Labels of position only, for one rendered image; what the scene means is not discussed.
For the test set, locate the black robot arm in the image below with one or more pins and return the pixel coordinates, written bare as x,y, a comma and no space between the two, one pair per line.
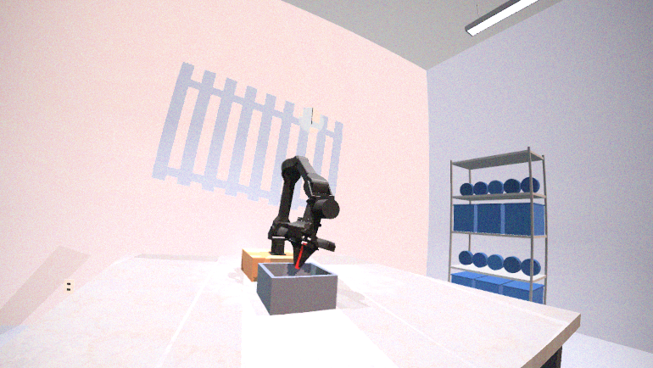
320,202

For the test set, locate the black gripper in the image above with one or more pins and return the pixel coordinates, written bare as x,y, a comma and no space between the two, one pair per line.
312,245

